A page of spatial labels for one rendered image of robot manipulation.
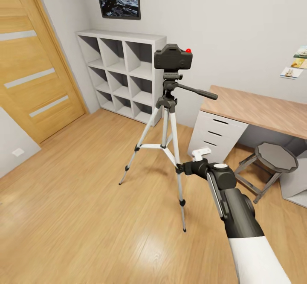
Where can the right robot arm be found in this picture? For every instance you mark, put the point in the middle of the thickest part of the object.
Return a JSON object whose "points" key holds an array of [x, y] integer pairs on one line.
{"points": [[254, 259]]}

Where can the wall socket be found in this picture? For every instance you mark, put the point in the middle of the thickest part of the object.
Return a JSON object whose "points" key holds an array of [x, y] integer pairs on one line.
{"points": [[18, 152]]}

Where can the bookcase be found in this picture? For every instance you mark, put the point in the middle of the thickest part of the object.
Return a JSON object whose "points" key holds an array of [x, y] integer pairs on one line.
{"points": [[99, 51]]}

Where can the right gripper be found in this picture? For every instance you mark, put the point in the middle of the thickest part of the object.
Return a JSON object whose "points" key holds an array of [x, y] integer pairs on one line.
{"points": [[191, 167]]}

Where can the taboret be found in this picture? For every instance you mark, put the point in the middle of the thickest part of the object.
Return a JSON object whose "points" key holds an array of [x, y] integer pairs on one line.
{"points": [[273, 156]]}

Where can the door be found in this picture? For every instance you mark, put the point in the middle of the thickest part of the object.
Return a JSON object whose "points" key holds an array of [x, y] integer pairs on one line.
{"points": [[37, 88]]}

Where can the camera tripod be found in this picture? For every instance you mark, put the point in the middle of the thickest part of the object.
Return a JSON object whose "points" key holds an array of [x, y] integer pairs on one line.
{"points": [[169, 103]]}

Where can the digital camera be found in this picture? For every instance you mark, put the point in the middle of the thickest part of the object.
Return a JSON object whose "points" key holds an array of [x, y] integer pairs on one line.
{"points": [[172, 57]]}

